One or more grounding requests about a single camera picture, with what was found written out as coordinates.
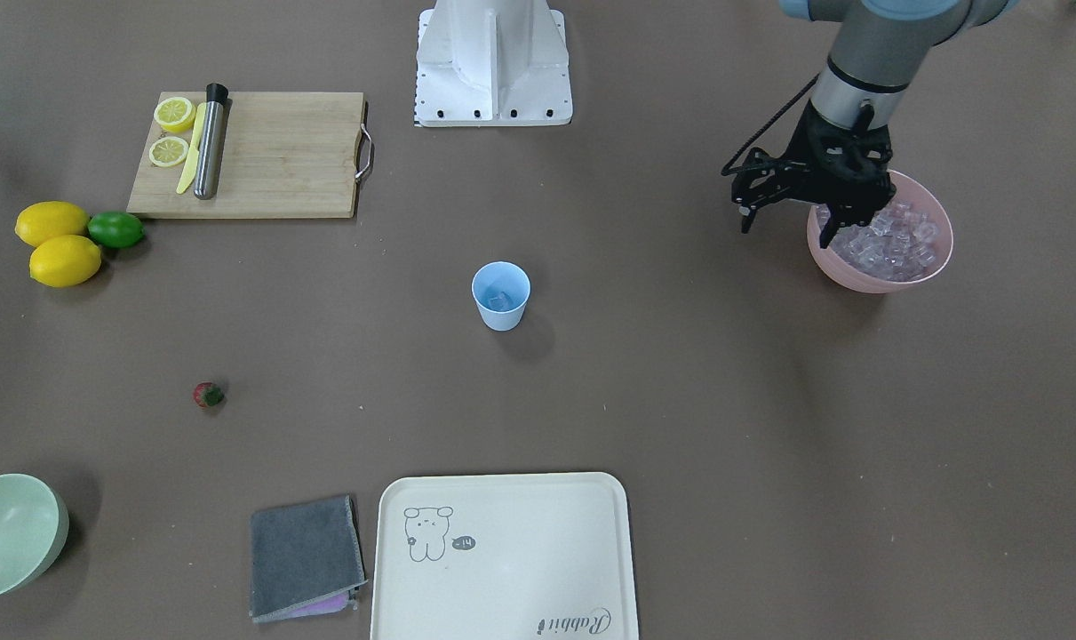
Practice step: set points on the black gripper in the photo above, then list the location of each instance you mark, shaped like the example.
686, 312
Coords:
807, 149

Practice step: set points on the clear ice cube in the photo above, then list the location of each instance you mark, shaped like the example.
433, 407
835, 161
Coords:
500, 302

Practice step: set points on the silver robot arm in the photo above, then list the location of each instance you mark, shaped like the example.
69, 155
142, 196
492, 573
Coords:
879, 48

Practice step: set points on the pile of ice cubes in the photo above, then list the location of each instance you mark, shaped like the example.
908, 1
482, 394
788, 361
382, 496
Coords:
900, 244

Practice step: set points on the light blue plastic cup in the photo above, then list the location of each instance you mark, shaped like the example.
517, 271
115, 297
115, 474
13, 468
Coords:
501, 290

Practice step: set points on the pink bowl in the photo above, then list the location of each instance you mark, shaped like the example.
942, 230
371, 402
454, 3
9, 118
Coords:
906, 189

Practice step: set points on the cream rabbit tray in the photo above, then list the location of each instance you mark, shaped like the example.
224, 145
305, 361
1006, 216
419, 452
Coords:
511, 556

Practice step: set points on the wooden cutting board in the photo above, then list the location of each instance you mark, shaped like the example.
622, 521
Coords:
286, 155

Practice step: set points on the red strawberry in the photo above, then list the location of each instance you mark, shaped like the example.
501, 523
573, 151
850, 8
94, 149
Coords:
207, 394

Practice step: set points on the lemon slice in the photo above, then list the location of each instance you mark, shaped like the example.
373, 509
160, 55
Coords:
175, 114
168, 151

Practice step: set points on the green lime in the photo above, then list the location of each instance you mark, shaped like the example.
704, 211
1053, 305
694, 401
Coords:
116, 230

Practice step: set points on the yellow lemon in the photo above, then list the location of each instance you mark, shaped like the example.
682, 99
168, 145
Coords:
46, 220
65, 261

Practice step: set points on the mint green bowl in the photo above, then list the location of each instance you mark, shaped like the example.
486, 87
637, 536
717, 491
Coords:
34, 527

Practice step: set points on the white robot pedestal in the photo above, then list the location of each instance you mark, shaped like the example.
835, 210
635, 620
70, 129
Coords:
492, 64

